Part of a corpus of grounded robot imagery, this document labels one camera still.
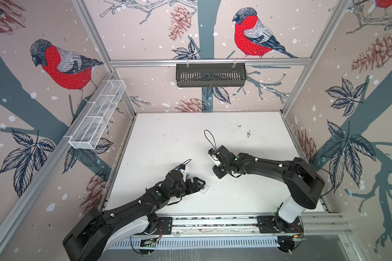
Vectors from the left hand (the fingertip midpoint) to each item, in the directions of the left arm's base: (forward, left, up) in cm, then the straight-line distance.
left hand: (200, 186), depth 78 cm
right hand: (+10, -8, -5) cm, 14 cm away
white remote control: (+1, -2, -6) cm, 7 cm away
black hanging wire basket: (+65, -8, +22) cm, 69 cm away
